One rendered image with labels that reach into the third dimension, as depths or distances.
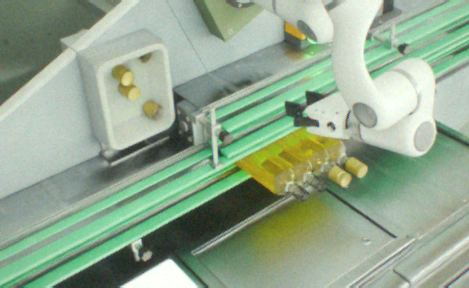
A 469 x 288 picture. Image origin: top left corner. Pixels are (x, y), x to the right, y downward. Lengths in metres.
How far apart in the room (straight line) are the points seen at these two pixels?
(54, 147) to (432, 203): 0.96
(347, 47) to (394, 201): 0.83
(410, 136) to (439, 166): 0.85
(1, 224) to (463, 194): 1.15
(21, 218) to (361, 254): 0.77
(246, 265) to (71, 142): 0.49
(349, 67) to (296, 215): 0.72
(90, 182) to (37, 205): 0.12
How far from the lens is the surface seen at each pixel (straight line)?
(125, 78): 1.44
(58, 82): 1.44
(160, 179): 1.50
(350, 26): 1.00
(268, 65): 1.68
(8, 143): 1.46
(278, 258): 1.53
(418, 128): 1.06
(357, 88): 0.99
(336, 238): 1.59
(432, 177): 1.85
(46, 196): 1.49
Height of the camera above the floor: 1.93
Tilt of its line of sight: 40 degrees down
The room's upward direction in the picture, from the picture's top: 126 degrees clockwise
